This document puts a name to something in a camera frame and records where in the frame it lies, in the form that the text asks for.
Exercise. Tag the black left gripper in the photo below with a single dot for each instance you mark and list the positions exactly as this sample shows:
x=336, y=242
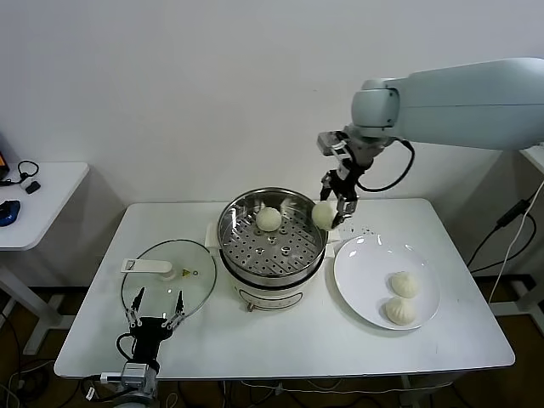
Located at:
x=149, y=338

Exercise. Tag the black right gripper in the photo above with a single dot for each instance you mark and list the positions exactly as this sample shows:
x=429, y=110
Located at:
x=346, y=183

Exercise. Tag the white steamed baozi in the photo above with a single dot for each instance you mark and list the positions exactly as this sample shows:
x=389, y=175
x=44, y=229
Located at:
x=323, y=214
x=268, y=219
x=399, y=311
x=404, y=283

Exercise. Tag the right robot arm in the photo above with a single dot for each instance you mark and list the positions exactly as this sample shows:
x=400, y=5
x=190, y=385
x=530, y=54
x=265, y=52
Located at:
x=467, y=106

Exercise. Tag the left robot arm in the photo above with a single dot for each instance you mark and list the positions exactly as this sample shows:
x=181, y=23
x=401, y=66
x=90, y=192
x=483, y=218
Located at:
x=136, y=380

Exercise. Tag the stainless steel steamer basket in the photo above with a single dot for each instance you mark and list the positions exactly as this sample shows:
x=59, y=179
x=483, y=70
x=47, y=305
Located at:
x=238, y=221

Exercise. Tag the scattered dark crumbs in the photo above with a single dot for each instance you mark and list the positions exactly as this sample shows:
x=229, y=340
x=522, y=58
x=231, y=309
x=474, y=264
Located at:
x=368, y=232

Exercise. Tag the white round plate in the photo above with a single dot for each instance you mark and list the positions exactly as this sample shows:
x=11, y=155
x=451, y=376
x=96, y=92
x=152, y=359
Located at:
x=361, y=272

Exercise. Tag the white electric cooking pot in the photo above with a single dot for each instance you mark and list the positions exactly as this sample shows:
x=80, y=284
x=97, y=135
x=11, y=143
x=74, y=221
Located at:
x=268, y=295

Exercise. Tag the white side table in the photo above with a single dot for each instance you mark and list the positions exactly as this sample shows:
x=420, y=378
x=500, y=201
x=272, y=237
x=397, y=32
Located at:
x=55, y=191

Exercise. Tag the small black device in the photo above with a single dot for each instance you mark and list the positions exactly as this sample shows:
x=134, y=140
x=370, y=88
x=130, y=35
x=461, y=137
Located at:
x=34, y=187

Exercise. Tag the blue computer mouse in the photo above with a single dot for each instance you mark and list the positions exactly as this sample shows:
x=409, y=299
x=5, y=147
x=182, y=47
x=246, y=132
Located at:
x=9, y=212

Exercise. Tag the black earphone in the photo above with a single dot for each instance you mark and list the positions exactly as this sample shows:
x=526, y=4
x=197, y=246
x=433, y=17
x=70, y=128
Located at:
x=26, y=174

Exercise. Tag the black and orange device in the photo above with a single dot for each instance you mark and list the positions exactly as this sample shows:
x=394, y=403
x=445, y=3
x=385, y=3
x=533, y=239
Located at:
x=3, y=161

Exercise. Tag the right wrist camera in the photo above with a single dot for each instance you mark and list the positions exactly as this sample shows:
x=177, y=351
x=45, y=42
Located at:
x=331, y=142

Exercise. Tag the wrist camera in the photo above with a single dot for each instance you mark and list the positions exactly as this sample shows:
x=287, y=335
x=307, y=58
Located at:
x=331, y=142
x=109, y=376

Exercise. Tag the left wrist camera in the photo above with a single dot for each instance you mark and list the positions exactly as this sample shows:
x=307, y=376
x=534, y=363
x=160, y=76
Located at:
x=109, y=376

